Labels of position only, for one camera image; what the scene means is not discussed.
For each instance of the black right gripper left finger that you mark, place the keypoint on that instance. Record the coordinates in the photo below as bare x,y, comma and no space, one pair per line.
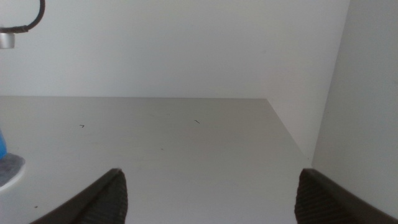
102,202

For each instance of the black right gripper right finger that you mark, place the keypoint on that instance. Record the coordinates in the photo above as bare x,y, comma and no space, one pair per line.
323,202

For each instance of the blue paper cup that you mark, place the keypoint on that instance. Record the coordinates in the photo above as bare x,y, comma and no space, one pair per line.
2,147

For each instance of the round grey cup mat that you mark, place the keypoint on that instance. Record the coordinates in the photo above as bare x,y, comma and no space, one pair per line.
9,169

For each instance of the silver metal cylinder connector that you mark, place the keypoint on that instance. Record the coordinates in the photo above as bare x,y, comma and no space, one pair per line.
7,40

